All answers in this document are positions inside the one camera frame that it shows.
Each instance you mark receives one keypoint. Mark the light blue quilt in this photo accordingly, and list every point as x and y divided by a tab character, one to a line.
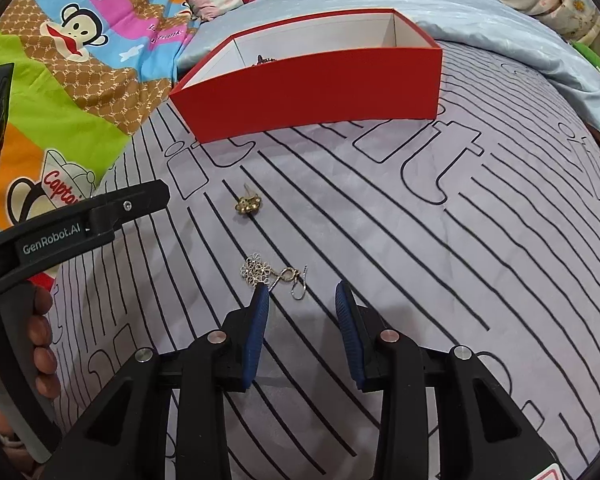
483	24

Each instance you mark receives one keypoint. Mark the left hand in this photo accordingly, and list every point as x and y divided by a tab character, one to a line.
47	382

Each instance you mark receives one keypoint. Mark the gold flower brooch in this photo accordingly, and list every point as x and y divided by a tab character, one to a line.
248	203

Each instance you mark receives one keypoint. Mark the green plastic object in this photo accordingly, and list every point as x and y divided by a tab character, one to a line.
592	57

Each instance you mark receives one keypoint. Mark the red cardboard box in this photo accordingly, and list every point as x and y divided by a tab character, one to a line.
359	64

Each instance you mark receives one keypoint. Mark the grey lined bedsheet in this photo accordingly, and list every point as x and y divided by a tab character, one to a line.
481	227

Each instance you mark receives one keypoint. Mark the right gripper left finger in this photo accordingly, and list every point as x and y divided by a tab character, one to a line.
244	329

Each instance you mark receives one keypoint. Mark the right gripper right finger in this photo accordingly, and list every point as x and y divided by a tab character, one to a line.
359	328

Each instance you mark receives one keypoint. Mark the colourful monkey cartoon blanket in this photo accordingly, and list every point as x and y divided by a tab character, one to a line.
87	73

